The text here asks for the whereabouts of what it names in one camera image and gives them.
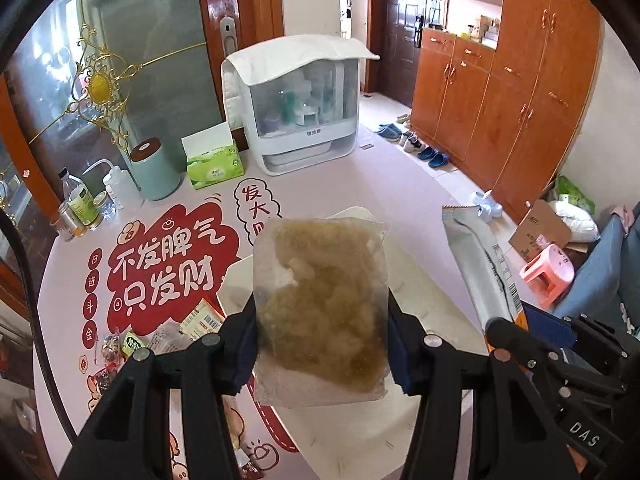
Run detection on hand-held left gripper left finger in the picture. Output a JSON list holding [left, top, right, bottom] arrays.
[[59, 302, 259, 480]]

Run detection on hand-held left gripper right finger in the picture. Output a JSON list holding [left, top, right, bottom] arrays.
[[387, 300, 576, 480]]

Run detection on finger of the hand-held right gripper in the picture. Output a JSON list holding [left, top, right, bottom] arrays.
[[486, 319, 627, 402], [522, 304, 637, 362]]

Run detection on white plastic bin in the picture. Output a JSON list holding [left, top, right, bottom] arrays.
[[217, 206, 488, 480]]

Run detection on silver snack packet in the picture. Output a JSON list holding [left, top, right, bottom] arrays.
[[441, 204, 526, 346]]

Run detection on clear packet of yellowish floss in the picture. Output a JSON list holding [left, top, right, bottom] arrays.
[[251, 216, 396, 407]]

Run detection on pink plastic stool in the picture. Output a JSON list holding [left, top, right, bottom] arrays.
[[519, 244, 576, 309]]

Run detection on clear wrapped snack packet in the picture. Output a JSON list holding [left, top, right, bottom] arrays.
[[150, 321, 193, 356]]

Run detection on cardboard box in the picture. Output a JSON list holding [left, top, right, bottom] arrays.
[[509, 199, 573, 264]]

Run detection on white plastic bag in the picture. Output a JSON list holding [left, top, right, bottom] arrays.
[[547, 199, 601, 244]]

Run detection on small green yellow packet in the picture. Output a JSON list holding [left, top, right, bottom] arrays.
[[120, 332, 149, 361]]

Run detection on pair of white small shoes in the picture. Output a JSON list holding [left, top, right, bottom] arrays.
[[470, 190, 504, 221]]

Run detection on pink cloth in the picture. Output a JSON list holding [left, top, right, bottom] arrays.
[[610, 204, 639, 234]]

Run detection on green packages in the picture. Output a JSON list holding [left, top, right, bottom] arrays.
[[555, 175, 596, 213]]

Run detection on red candy wrappers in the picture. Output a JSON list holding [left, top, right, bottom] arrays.
[[90, 365, 119, 394]]

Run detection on green tissue pack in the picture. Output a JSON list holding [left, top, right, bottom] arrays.
[[181, 122, 246, 191]]

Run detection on pair of blue sandals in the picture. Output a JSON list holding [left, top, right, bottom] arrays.
[[417, 146, 450, 169]]

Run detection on mint green canister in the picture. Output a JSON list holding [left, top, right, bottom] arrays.
[[129, 137, 183, 201]]

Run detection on small glass jar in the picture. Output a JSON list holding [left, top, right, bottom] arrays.
[[95, 191, 118, 221]]

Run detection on white sterilizer cabinet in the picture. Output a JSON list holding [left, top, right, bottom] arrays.
[[235, 57, 362, 177]]

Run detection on white squeeze bottle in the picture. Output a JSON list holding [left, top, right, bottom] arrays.
[[82, 159, 132, 211]]

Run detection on pair of white sneakers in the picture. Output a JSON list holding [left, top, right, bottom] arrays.
[[400, 130, 426, 154]]

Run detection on glass bottle with green label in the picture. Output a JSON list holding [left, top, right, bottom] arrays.
[[57, 167, 103, 231]]

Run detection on metal tin can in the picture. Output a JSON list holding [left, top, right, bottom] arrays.
[[50, 202, 87, 242]]

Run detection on wooden cabinet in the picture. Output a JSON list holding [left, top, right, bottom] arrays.
[[411, 0, 603, 221]]

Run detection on white cloth cover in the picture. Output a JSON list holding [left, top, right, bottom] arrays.
[[221, 35, 381, 127]]

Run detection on dark entrance door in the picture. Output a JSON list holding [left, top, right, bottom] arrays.
[[372, 0, 429, 94]]

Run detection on glass door with gold ornament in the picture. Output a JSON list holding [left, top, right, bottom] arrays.
[[0, 0, 227, 201]]

